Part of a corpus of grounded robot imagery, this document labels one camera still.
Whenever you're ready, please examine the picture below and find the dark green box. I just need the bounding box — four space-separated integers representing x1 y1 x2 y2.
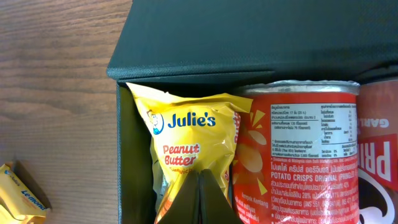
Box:
106 0 397 223

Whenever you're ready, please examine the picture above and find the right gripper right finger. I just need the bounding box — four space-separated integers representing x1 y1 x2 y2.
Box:
199 169 243 224

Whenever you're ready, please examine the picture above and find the small yellow snack packet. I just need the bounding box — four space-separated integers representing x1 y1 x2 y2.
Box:
1 161 52 224

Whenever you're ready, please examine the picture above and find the red Pringles can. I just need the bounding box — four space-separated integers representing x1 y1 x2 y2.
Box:
231 80 359 224
357 79 397 224

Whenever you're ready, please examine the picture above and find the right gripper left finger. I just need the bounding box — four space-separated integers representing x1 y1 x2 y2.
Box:
159 171 200 224

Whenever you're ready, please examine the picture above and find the orange yellow snack bag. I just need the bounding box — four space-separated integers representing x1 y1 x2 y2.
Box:
128 83 252 223

